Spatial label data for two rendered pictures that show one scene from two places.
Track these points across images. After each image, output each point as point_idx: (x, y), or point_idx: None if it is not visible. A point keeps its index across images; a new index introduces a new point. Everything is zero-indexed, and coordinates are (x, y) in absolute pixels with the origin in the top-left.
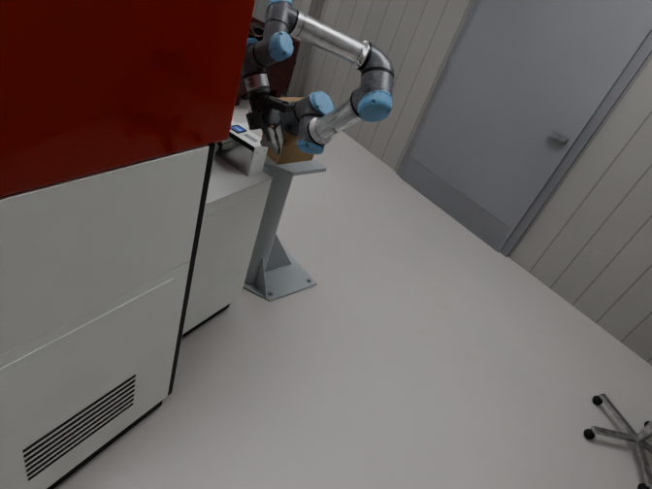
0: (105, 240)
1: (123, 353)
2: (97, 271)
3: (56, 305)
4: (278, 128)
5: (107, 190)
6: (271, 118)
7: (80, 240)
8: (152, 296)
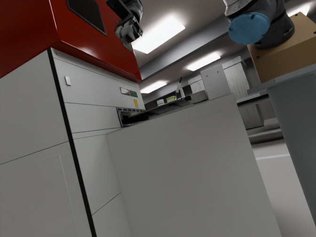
0: (12, 112)
1: (44, 213)
2: (13, 131)
3: (3, 146)
4: (128, 21)
5: (6, 84)
6: (122, 21)
7: (3, 110)
8: (48, 165)
